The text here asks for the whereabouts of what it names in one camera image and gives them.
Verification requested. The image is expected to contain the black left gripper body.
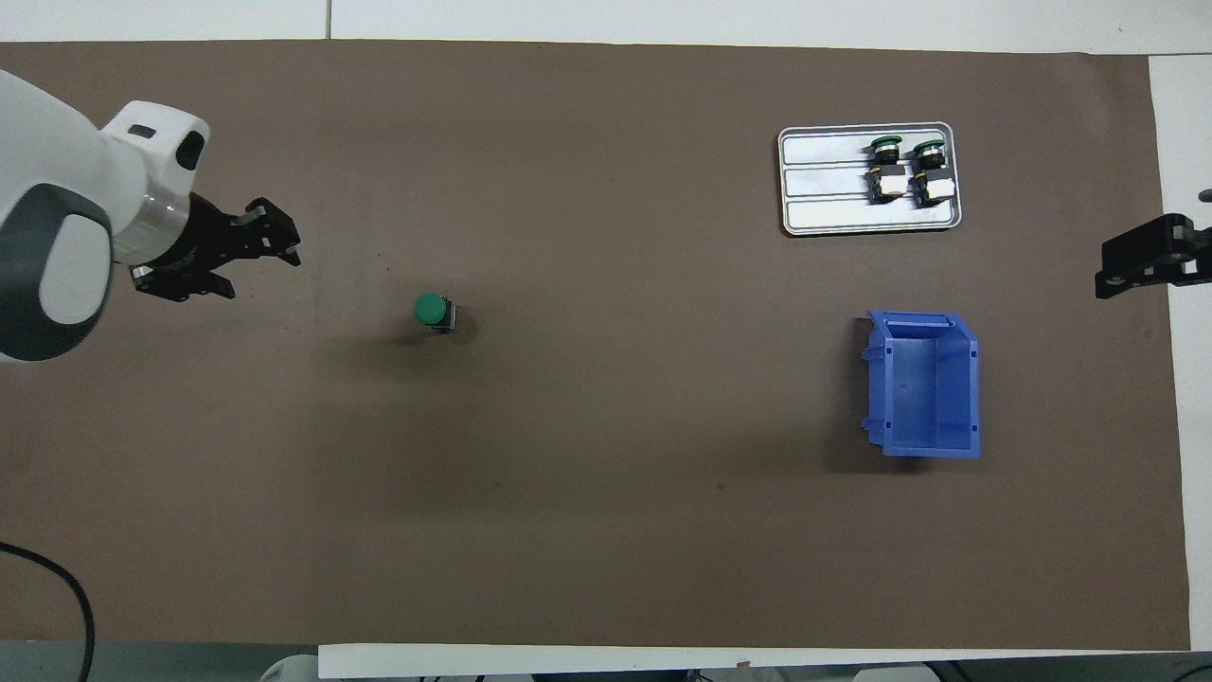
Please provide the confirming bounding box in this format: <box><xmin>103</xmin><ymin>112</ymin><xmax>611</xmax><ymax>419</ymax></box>
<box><xmin>151</xmin><ymin>192</ymin><xmax>250</xmax><ymax>278</ymax></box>

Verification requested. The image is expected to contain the green push button switch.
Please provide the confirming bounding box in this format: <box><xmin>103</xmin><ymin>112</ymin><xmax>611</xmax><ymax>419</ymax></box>
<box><xmin>909</xmin><ymin>139</ymin><xmax>955</xmax><ymax>209</ymax></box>
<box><xmin>414</xmin><ymin>293</ymin><xmax>459</xmax><ymax>334</ymax></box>
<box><xmin>866</xmin><ymin>135</ymin><xmax>910</xmax><ymax>205</ymax></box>

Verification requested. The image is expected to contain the blue plastic bin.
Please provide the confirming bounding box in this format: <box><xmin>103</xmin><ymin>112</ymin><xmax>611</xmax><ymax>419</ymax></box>
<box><xmin>860</xmin><ymin>310</ymin><xmax>982</xmax><ymax>460</ymax></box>

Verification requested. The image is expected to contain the silver metal tray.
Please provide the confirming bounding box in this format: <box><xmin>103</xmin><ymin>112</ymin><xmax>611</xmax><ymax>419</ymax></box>
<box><xmin>777</xmin><ymin>121</ymin><xmax>964</xmax><ymax>237</ymax></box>

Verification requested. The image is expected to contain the brown paper mat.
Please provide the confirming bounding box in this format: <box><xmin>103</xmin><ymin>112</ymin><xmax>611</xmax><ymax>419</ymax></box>
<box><xmin>0</xmin><ymin>40</ymin><xmax>1192</xmax><ymax>653</ymax></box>

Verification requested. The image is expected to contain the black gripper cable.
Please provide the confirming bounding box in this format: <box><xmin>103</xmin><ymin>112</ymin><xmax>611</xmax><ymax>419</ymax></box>
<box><xmin>0</xmin><ymin>542</ymin><xmax>97</xmax><ymax>682</ymax></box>

